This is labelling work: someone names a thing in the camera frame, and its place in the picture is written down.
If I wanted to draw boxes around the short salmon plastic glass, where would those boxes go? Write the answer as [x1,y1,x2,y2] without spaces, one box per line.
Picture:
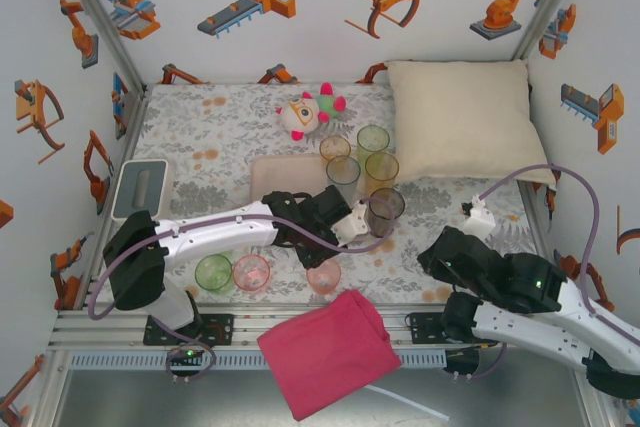
[305,265,343,296]

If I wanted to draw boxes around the tall blue plastic glass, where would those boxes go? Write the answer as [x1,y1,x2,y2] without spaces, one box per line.
[325,155,362,198]

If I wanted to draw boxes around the short pink plastic glass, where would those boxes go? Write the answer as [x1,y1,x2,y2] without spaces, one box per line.
[231,254,272,293]

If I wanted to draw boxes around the tall dark grey glass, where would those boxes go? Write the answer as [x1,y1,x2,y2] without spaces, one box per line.
[368,188,407,239]

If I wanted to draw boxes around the short amber plastic glass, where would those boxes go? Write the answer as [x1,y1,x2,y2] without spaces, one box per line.
[318,135,352,163]

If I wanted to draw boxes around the tall amber plastic glass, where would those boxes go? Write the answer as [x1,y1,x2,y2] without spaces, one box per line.
[364,151,401,197]

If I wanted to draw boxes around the tall green plastic glass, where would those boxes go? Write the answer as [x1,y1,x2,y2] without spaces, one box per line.
[356,125,392,168]

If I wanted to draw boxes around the beige pink tray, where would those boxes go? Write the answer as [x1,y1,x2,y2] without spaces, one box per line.
[249,152,397,244]

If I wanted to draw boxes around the floral table cloth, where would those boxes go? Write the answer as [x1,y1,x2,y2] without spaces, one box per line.
[94,82,551,306]

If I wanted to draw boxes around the magenta folded cloth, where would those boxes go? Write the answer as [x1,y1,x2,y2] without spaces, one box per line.
[256,289,404,422]

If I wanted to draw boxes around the white pink plush toy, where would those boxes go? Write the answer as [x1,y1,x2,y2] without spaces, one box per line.
[275,81,348,142]

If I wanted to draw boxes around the small circuit board green light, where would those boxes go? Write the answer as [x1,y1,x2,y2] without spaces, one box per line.
[167,346,206,364]

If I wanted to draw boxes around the cream pillow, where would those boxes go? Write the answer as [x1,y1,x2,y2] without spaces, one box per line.
[384,59,559,192]

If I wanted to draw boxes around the grey white tissue box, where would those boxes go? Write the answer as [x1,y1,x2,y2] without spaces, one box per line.
[110,159,175,221]

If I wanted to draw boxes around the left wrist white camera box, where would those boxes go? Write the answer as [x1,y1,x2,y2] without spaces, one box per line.
[333,201,370,249]

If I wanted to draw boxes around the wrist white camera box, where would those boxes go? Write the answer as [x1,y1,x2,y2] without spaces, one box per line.
[333,201,370,249]
[460,196,497,237]

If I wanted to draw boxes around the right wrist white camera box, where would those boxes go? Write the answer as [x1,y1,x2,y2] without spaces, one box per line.
[460,196,497,237]

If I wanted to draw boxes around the aluminium table edge rail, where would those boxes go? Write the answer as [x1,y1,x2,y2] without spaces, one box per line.
[47,304,594,353]

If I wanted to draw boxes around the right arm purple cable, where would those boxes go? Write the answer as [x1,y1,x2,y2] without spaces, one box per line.
[444,164,640,382]

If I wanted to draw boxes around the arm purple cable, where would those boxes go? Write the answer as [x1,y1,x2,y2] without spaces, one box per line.
[88,196,397,383]
[444,164,640,382]

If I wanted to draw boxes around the white slotted cable duct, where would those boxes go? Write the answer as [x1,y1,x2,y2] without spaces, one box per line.
[67,350,447,372]

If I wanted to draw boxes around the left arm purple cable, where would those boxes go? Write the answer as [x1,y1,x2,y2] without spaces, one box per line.
[88,196,397,383]

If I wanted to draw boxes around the aluminium frame post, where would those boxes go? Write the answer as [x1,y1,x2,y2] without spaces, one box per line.
[513,0,596,62]
[49,0,150,98]

